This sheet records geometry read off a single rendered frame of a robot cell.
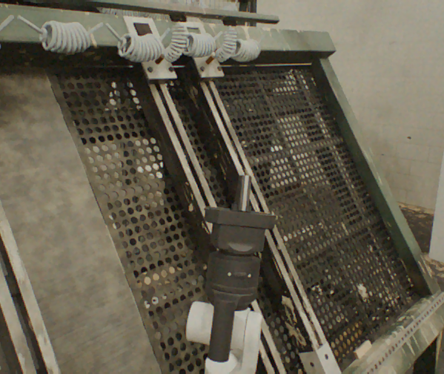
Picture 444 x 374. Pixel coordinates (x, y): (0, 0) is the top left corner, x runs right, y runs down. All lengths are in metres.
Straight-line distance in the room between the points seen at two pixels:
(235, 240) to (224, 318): 0.12
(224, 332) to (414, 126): 5.46
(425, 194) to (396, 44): 1.88
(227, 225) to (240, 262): 0.06
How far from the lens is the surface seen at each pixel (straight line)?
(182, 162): 1.23
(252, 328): 0.75
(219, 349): 0.73
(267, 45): 1.73
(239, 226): 0.73
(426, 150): 6.02
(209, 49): 1.32
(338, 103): 2.02
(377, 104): 6.23
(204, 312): 0.77
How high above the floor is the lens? 1.83
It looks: 16 degrees down
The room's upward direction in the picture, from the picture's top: straight up
